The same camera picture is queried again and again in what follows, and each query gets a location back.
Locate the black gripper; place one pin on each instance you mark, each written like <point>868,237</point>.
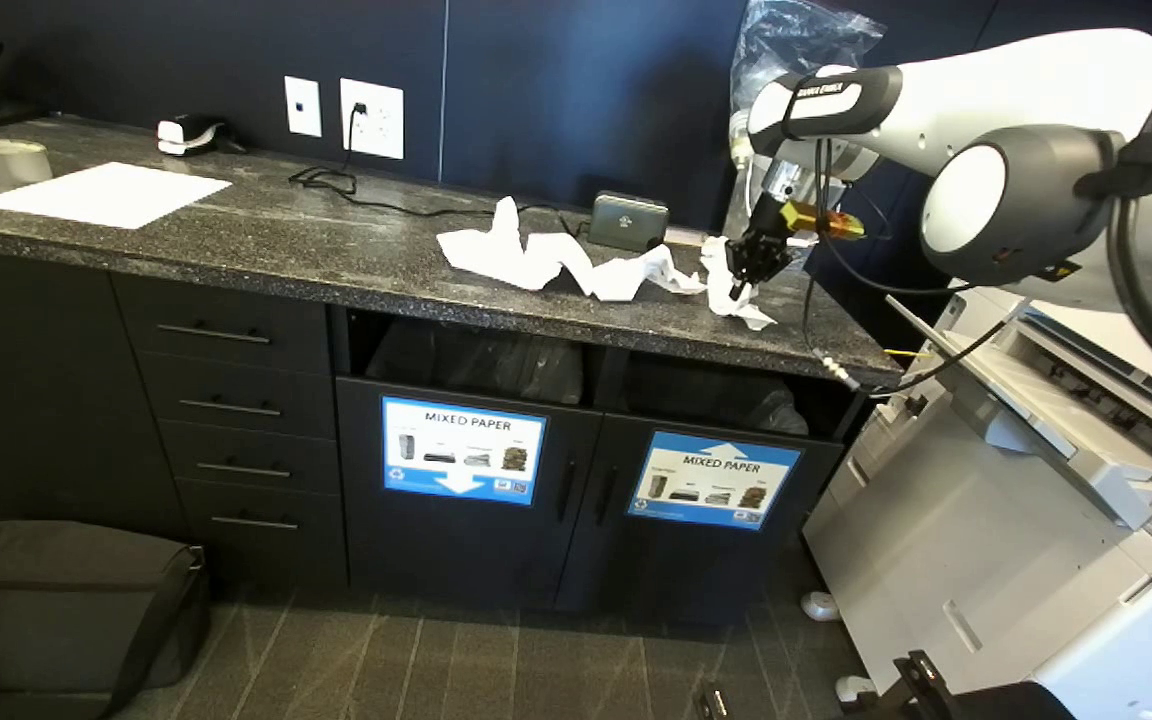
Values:
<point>760,249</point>

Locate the white tissue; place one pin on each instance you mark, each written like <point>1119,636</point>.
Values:
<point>717,286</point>
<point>537,257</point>

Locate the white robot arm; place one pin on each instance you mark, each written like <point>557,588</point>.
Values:
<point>1036,159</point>

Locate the black shoulder bag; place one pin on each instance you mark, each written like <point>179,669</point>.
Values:
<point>95,610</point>

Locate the right black bin door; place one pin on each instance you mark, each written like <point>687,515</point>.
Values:
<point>660,570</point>

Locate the black bin door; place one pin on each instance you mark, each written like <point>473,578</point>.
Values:
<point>457,550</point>
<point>660,570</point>

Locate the left black bin door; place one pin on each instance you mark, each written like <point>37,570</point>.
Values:
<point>457,550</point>

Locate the small grey box device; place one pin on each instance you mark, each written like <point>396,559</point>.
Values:
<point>625,221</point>

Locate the clear plastic bucket with bag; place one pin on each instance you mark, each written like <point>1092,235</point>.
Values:
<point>785,41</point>

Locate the blue mixed paper sign right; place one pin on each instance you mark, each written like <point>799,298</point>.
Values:
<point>710,483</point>

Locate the blue mixed paper sign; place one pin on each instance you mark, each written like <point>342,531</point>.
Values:
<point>710,483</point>
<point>462,449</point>

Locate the blue mixed paper sign left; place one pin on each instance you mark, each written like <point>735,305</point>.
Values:
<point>462,449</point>

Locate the large white printer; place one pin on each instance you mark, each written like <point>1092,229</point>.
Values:
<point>997,515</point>

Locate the dark drawer cabinet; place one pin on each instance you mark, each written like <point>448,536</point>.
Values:
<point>242,395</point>

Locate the white stapler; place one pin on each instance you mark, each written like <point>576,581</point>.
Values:
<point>184,133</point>

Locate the white paper sheet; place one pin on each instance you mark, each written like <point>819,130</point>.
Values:
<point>109,195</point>

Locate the white wall outlet plate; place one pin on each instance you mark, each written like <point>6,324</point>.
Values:
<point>374,117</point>

